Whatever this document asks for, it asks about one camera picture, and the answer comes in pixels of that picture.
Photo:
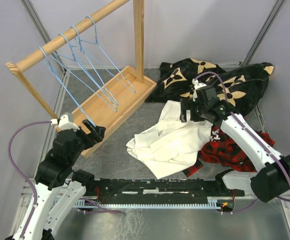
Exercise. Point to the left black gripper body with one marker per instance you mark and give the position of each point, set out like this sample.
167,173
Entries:
75,153

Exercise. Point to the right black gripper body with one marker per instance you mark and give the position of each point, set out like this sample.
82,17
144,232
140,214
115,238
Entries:
197,110

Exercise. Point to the white shirt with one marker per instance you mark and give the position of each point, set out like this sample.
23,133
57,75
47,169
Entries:
170,146

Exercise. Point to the blue wire hanger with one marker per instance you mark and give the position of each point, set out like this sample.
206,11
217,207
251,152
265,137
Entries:
109,57
50,67
86,54
78,62

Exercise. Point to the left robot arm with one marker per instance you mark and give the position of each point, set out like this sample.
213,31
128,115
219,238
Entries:
44,217

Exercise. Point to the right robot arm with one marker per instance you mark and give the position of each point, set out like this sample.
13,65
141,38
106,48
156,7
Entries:
272,176

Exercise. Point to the red black plaid shirt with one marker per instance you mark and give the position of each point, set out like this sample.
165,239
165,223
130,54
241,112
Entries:
223,150

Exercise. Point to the wooden clothes rack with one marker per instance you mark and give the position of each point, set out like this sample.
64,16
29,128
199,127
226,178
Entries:
121,96

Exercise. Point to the black beige floral blanket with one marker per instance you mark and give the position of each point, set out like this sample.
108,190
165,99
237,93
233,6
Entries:
243,87

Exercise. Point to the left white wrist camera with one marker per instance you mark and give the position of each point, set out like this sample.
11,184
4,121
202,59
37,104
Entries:
65,122

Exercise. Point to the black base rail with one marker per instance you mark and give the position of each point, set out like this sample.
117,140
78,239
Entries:
152,191

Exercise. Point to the grey slotted cable duct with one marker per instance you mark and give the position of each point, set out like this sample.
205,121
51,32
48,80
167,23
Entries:
86,204

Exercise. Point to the blue wire hanger front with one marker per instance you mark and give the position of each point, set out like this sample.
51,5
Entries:
50,67

